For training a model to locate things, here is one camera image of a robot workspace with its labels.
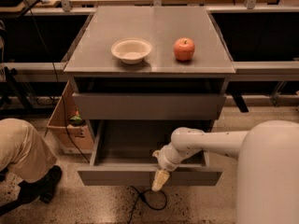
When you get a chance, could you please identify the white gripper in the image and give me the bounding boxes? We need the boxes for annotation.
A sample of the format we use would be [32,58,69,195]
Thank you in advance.
[151,143,187,191]

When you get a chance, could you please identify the grey drawer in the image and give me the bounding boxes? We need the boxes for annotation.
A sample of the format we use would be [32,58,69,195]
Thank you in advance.
[73,92,226,120]
[78,120,222,187]

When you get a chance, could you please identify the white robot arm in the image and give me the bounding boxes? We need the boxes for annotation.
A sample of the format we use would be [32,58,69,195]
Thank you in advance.
[152,120,299,224]

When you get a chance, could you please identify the grey top drawer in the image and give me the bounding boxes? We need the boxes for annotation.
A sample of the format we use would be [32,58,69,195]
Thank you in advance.
[73,92,226,120]

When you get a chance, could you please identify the grey drawer cabinet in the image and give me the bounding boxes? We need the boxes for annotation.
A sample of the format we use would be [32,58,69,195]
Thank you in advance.
[63,6,236,147]

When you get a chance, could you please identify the green toy in box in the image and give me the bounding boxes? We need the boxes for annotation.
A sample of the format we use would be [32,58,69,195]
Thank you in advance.
[70,111,84,126]

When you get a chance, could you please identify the cardboard box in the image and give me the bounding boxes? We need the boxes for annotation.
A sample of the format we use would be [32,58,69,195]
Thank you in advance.
[47,82,93,154]

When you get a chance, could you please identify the black shoe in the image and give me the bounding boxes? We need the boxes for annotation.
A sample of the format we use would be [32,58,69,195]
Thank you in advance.
[18,165,62,203]

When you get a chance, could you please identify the white paper bowl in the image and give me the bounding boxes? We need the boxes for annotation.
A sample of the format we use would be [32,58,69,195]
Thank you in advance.
[111,38,152,64]

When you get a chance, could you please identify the red apple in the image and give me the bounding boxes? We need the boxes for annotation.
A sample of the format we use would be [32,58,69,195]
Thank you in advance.
[174,37,195,62]

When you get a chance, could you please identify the person leg beige trousers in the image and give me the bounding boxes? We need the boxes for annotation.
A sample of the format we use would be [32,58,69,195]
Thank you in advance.
[0,119,57,183]

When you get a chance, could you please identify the black power cable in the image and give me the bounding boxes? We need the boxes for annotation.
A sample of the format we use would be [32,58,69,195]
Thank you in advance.
[13,0,168,224]

